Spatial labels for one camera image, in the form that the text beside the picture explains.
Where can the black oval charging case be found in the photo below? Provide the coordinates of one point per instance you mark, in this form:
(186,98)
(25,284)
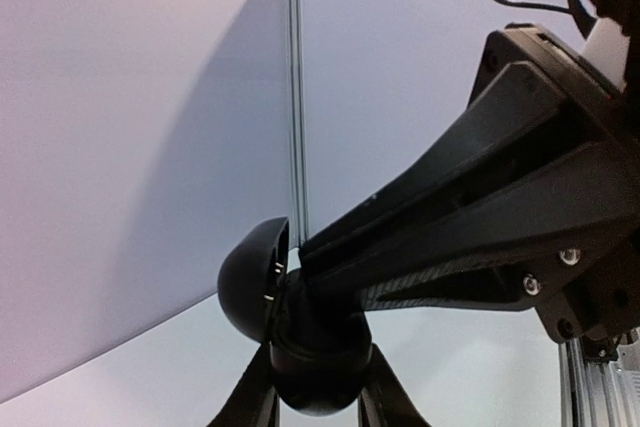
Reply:
(319,354)

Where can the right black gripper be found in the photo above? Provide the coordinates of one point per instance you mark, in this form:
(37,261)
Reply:
(530,200)

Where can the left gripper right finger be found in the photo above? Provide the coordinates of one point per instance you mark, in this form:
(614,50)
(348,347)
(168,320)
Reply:
(383,401)

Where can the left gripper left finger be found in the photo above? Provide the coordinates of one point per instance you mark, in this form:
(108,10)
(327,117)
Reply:
(254,401)

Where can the aluminium front rail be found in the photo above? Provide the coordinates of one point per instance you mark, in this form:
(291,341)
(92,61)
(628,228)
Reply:
(603,389)

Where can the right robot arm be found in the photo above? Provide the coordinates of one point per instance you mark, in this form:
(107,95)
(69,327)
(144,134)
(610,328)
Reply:
(605,7)

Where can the right aluminium frame post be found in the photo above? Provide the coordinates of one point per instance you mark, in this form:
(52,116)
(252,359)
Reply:
(297,142)

